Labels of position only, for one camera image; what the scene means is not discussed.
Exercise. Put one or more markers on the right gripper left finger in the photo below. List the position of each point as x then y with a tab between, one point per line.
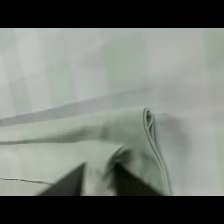
70	183

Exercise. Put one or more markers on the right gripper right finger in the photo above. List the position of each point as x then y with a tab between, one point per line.
131	185

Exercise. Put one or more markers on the pale green shirt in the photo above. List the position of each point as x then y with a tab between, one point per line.
116	133

